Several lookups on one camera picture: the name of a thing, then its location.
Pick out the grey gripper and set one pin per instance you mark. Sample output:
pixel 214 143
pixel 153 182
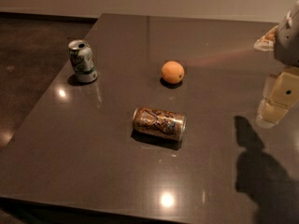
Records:
pixel 288 42

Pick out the orange fruit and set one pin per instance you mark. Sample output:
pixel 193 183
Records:
pixel 172 72

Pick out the orange brown soda can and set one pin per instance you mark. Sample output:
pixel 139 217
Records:
pixel 160 123

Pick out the green white soda can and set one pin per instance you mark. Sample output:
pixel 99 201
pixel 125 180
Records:
pixel 81 58

